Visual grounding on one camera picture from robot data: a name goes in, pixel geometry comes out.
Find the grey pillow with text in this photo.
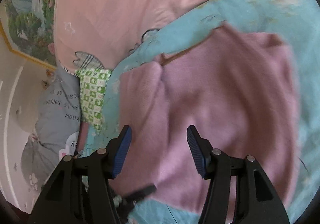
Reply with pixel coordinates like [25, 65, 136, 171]
[21, 66, 81, 193]

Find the landscape wall painting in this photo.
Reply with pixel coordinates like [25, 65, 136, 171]
[1, 0, 56, 69]

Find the pink knitted sweater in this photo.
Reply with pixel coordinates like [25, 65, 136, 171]
[110, 23, 299, 213]

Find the teal floral bed sheet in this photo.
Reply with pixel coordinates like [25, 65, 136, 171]
[82, 0, 319, 223]

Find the green white checkered pillow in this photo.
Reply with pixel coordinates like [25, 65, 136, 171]
[76, 68, 112, 134]

